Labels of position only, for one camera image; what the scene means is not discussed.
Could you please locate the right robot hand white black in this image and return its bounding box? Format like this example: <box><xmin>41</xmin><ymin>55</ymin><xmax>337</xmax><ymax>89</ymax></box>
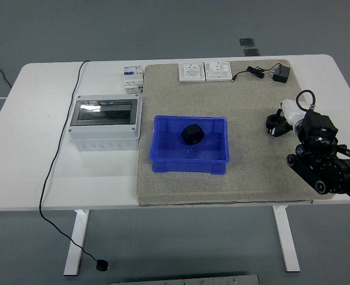
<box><xmin>266</xmin><ymin>99</ymin><xmax>309</xmax><ymax>138</ymax></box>

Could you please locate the small black hex nut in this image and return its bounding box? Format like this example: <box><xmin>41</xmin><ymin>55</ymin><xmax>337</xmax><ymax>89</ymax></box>
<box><xmin>266</xmin><ymin>114</ymin><xmax>284</xmax><ymax>130</ymax></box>

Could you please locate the large black hex nut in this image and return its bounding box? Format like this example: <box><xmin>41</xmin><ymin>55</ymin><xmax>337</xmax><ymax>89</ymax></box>
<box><xmin>180</xmin><ymin>123</ymin><xmax>206</xmax><ymax>146</ymax></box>

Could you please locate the blue plastic box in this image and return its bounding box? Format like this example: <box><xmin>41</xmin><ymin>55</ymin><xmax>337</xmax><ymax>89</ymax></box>
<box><xmin>148</xmin><ymin>115</ymin><xmax>231</xmax><ymax>175</ymax></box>

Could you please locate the grey distribution box clear lid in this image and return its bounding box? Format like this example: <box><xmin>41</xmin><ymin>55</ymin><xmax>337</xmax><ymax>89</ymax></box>
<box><xmin>68</xmin><ymin>93</ymin><xmax>143</xmax><ymax>152</ymax></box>

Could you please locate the black power adapter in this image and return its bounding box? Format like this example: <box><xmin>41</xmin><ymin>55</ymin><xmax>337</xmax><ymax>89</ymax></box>
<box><xmin>269</xmin><ymin>63</ymin><xmax>291</xmax><ymax>84</ymax></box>

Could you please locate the grey-brown mat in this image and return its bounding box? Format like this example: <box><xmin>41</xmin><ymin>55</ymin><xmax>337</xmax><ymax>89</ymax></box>
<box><xmin>135</xmin><ymin>59</ymin><xmax>315</xmax><ymax>207</ymax></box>

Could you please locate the white socket panel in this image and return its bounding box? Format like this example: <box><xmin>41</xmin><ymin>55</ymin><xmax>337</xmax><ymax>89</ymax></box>
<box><xmin>177</xmin><ymin>62</ymin><xmax>206</xmax><ymax>83</ymax></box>

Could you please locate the white table leg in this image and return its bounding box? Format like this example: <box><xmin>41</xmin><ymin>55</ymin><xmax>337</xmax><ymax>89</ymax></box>
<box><xmin>63</xmin><ymin>209</ymin><xmax>90</xmax><ymax>276</ymax></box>
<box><xmin>272</xmin><ymin>205</ymin><xmax>301</xmax><ymax>273</ymax></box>

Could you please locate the white circuit breaker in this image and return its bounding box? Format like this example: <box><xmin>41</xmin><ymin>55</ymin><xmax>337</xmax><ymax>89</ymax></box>
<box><xmin>123</xmin><ymin>65</ymin><xmax>145</xmax><ymax>94</ymax></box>

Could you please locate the black adapter cord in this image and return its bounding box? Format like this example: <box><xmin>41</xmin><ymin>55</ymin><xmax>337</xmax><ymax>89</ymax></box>
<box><xmin>231</xmin><ymin>66</ymin><xmax>275</xmax><ymax>83</ymax></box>

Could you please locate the white switch panel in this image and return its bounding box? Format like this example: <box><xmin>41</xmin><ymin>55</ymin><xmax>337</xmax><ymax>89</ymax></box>
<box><xmin>204</xmin><ymin>61</ymin><xmax>233</xmax><ymax>82</ymax></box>

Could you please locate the long black cable with plug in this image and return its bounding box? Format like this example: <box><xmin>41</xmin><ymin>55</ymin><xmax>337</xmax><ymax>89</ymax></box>
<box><xmin>38</xmin><ymin>60</ymin><xmax>109</xmax><ymax>273</ymax></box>

